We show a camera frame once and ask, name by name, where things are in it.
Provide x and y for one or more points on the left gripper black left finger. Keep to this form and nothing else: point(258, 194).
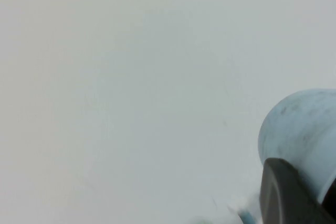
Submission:
point(283, 197)

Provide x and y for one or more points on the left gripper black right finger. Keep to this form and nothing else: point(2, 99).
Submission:
point(331, 200)

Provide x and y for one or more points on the light blue plastic cup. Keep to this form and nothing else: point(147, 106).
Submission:
point(296, 129)

